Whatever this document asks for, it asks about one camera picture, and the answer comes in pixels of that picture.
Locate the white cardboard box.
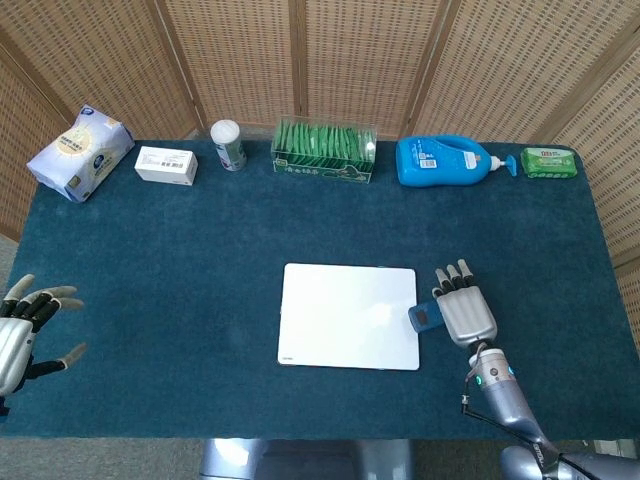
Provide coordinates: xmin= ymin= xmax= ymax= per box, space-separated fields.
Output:
xmin=134 ymin=145 xmax=199 ymax=187

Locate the green can with white lid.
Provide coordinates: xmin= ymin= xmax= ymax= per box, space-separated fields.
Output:
xmin=209 ymin=119 xmax=248 ymax=173

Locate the teal table mat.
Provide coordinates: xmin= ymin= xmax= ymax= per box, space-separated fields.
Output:
xmin=0 ymin=138 xmax=617 ymax=441

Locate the bamboo folding screen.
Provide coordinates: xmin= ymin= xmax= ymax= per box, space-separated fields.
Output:
xmin=0 ymin=0 xmax=640 ymax=346

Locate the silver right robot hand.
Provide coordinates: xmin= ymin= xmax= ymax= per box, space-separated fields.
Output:
xmin=432 ymin=259 xmax=499 ymax=350

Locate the green wet wipes pack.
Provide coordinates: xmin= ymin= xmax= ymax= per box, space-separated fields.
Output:
xmin=519 ymin=146 xmax=579 ymax=179

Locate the white whiteboard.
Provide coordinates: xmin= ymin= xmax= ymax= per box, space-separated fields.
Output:
xmin=277 ymin=262 xmax=420 ymax=372

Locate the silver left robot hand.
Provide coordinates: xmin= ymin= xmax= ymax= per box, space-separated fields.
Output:
xmin=0 ymin=273 xmax=87 ymax=399

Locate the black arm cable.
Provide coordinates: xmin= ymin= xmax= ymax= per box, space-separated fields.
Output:
xmin=460 ymin=394 xmax=551 ymax=451

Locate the blue whiteboard eraser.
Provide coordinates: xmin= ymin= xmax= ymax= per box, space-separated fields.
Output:
xmin=407 ymin=299 xmax=445 ymax=335

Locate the blue detergent pump bottle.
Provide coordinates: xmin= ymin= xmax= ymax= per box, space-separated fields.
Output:
xmin=395 ymin=134 xmax=521 ymax=189

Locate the tissue paper pack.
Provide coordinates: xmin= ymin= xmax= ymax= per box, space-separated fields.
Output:
xmin=26 ymin=104 xmax=136 ymax=204

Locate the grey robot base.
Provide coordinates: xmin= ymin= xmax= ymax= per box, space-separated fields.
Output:
xmin=199 ymin=438 xmax=415 ymax=480

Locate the green tea bag box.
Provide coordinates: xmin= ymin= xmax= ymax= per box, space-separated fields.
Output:
xmin=270 ymin=116 xmax=378 ymax=185

